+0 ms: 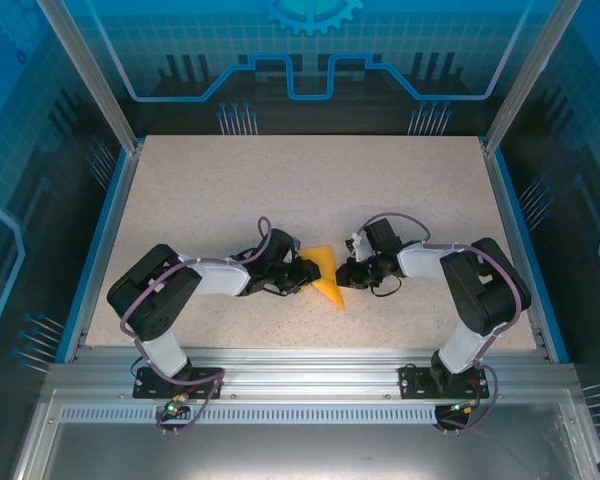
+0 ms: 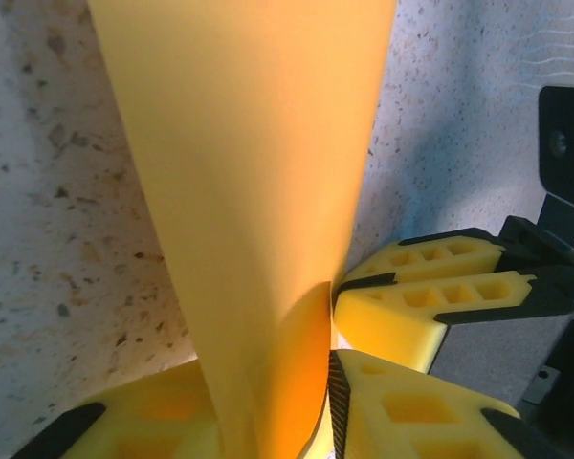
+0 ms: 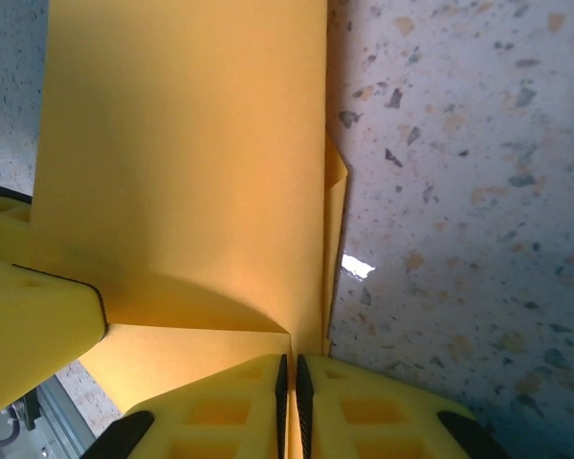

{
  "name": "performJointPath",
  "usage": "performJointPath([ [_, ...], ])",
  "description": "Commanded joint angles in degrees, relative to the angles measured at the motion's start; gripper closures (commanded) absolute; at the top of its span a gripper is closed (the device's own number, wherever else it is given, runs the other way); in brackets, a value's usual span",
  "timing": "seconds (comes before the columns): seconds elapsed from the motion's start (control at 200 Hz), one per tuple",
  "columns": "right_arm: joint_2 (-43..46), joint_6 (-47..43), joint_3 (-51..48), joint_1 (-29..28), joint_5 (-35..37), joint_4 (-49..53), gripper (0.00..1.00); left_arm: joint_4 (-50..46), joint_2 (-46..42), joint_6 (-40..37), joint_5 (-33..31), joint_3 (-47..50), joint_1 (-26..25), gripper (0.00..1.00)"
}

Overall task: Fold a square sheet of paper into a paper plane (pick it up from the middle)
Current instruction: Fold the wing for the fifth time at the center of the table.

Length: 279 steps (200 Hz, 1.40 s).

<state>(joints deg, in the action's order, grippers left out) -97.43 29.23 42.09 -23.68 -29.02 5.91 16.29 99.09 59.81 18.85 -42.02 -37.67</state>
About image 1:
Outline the aluminium side rail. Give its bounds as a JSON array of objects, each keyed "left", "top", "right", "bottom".
[
  {"left": 77, "top": 142, "right": 145, "bottom": 352},
  {"left": 481, "top": 143, "right": 552, "bottom": 362}
]

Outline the blue table edge strip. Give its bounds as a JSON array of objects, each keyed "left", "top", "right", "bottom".
[
  {"left": 490, "top": 149, "right": 572, "bottom": 364},
  {"left": 54, "top": 149, "right": 132, "bottom": 364}
]

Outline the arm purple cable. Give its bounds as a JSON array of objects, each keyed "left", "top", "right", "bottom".
[
  {"left": 119, "top": 215, "right": 274, "bottom": 434},
  {"left": 357, "top": 212, "right": 524, "bottom": 434}
]

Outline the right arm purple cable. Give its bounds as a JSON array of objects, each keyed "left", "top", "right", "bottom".
[{"left": 357, "top": 212, "right": 524, "bottom": 434}]

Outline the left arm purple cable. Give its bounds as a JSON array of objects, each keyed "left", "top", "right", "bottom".
[{"left": 119, "top": 215, "right": 274, "bottom": 434}]

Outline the slotted grey cable duct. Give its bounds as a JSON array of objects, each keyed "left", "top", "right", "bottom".
[{"left": 58, "top": 404, "right": 489, "bottom": 426}]

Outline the aluminium frame post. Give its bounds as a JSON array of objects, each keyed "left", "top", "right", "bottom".
[
  {"left": 37, "top": 0, "right": 145, "bottom": 152},
  {"left": 481, "top": 0, "right": 584, "bottom": 154}
]

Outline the steel sheet panel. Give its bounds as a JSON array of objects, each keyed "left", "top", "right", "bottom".
[{"left": 14, "top": 389, "right": 600, "bottom": 480}]

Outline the long aluminium mounting rail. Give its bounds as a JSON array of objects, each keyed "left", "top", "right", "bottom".
[{"left": 47, "top": 347, "right": 579, "bottom": 401}]

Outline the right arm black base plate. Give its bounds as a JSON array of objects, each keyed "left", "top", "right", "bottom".
[{"left": 398, "top": 365, "right": 491, "bottom": 400}]

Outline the cable connector with green light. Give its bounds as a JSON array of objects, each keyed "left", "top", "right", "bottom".
[{"left": 162, "top": 393, "right": 190, "bottom": 417}]

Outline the yellow cloth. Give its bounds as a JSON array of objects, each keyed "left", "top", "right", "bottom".
[{"left": 299, "top": 243, "right": 348, "bottom": 314}]

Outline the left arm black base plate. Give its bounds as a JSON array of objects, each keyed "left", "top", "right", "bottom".
[{"left": 132, "top": 367, "right": 225, "bottom": 400}]

